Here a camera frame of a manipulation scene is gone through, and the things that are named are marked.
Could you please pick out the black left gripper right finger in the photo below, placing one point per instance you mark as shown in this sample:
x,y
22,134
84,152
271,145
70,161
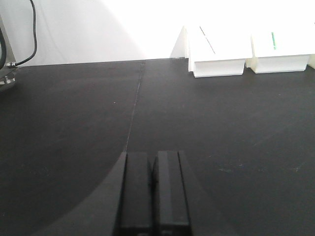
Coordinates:
x,y
170,212

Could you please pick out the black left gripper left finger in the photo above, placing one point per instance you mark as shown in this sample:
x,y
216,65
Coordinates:
x,y
136,215

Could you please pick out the white left storage bin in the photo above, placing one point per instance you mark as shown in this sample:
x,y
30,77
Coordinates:
x,y
232,46

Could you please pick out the white storage bin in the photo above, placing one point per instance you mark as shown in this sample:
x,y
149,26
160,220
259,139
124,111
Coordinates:
x,y
232,46
294,49

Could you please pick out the green stirring rod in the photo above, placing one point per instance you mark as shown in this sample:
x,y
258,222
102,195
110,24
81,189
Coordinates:
x,y
273,40

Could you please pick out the white middle storage bin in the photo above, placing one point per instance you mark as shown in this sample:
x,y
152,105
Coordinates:
x,y
294,49

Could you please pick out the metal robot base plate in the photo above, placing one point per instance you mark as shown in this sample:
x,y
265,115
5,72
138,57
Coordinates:
x,y
7,75

